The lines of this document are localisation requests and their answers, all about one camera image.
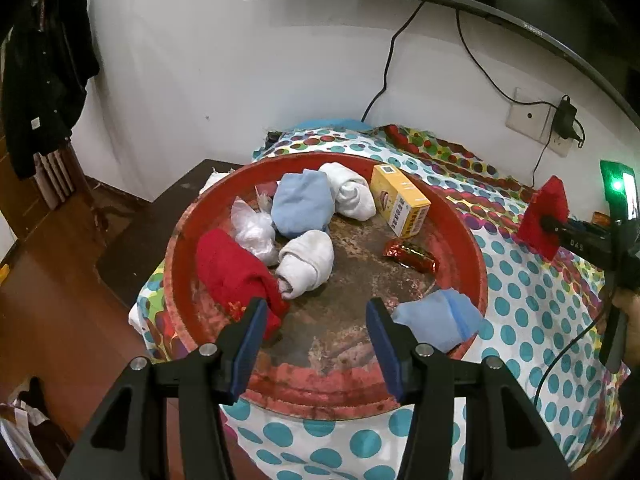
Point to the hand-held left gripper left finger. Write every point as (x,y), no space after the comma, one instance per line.
(247,350)

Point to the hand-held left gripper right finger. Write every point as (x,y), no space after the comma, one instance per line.
(385,350)

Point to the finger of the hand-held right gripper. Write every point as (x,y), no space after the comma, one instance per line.
(580,242)

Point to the round red metal tray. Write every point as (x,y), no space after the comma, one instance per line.
(345,310)

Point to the red sock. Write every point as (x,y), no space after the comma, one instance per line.
(230,270)
(547,195)

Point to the light blue sock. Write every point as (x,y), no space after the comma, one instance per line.
(435,320)
(302,202)

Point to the red foil snack wrapper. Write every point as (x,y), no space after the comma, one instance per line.
(410,254)

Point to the white sock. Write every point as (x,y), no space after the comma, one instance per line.
(350,192)
(307,260)

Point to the clear plastic bag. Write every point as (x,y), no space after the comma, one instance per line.
(255,235)

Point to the yellow cardboard box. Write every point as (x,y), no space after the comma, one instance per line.
(400,200)

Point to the person's right hand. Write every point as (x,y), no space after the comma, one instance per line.
(631,305)

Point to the polka dot tablecloth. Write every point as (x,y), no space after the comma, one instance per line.
(520,290)

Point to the black power adapter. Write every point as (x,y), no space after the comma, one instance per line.
(564,115)

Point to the dark low cabinet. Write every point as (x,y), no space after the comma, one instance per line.
(145,240)

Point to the small white cloth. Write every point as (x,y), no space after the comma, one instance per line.
(217,180)

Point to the black cloth item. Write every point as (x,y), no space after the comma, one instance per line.
(34,392)

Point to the white patterned bag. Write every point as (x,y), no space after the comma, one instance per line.
(22,435)

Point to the small yellow floor object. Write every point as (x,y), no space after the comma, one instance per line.
(4,271)

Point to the brown ribbed radiator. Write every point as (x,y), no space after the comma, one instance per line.
(52,175)

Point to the black hanging jacket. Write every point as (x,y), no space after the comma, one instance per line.
(45,70)

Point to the white wall outlet plate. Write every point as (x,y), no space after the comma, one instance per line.
(530,117)

